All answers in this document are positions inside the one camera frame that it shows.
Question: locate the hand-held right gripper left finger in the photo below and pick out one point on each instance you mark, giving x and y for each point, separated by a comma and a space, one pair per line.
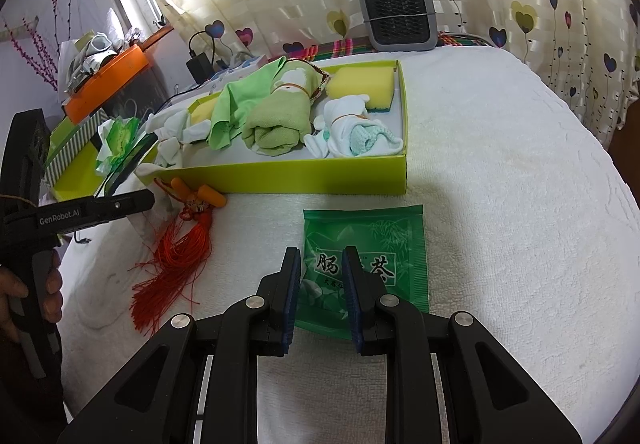
290, 304

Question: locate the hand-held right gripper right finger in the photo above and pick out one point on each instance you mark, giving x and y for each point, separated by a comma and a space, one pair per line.
352, 304

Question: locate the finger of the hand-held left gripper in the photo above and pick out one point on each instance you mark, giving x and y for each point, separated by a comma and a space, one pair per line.
125, 205

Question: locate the green tea packet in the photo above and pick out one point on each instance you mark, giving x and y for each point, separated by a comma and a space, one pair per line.
395, 234

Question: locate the white socks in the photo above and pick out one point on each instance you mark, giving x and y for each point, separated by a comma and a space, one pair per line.
175, 129

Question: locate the lime green box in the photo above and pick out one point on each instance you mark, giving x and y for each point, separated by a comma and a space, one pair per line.
300, 177

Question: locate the light green cloth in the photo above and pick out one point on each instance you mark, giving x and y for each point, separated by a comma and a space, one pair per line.
232, 112

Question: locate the olive green towel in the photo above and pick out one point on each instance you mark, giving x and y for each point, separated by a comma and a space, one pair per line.
280, 124

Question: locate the white sock bundle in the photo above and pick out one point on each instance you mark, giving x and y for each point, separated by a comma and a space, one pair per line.
345, 129

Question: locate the person's left hand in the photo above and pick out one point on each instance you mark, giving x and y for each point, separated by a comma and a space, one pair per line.
10, 309

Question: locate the dark flat phone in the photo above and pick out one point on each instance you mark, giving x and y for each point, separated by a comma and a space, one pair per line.
135, 154

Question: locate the green white plastic wrappers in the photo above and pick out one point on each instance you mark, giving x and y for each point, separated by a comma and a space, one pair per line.
120, 137

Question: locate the red tassel ornament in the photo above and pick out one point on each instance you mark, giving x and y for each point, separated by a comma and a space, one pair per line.
175, 254

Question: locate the green striped box lid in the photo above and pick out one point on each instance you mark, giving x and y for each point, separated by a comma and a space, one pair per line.
75, 144

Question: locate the yellow green sponge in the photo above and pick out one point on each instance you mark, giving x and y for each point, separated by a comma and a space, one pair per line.
202, 112
355, 84

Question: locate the orange box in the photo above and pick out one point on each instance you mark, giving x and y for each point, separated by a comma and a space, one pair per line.
110, 84

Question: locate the black charger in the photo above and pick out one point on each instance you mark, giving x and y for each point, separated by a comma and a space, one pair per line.
200, 64

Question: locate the white grey cloth pile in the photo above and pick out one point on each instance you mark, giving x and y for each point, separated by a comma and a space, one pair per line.
95, 47

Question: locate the colourful striped blanket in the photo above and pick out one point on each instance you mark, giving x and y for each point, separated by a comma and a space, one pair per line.
345, 47

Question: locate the grey fan heater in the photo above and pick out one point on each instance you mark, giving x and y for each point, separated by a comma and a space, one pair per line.
400, 14

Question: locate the brown wooden furniture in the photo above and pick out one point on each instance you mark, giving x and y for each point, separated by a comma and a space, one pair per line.
630, 144

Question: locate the pink branch wall decoration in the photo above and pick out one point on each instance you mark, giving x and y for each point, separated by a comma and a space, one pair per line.
42, 67

